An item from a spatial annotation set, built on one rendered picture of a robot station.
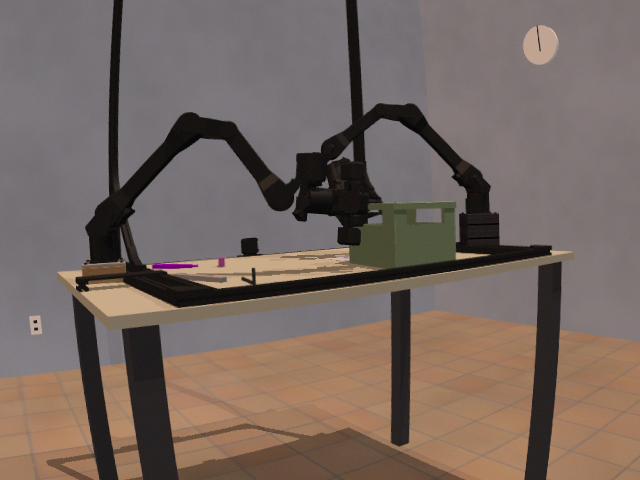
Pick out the green plastic crate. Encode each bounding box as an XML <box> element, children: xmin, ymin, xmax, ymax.
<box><xmin>349</xmin><ymin>201</ymin><xmax>456</xmax><ymax>269</ymax></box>

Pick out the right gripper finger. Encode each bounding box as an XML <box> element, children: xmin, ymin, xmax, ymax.
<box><xmin>355</xmin><ymin>212</ymin><xmax>381</xmax><ymax>227</ymax></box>
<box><xmin>359</xmin><ymin>181</ymin><xmax>382</xmax><ymax>200</ymax></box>

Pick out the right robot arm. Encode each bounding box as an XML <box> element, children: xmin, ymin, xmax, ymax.
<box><xmin>85</xmin><ymin>112</ymin><xmax>369</xmax><ymax>264</ymax></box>

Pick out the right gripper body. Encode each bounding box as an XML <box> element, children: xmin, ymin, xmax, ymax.
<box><xmin>324</xmin><ymin>161</ymin><xmax>364</xmax><ymax>246</ymax></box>

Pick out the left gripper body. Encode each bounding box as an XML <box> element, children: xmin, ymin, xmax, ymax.
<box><xmin>328</xmin><ymin>176</ymin><xmax>378</xmax><ymax>203</ymax></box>

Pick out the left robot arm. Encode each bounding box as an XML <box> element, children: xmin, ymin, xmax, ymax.
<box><xmin>321</xmin><ymin>103</ymin><xmax>491</xmax><ymax>214</ymax></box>

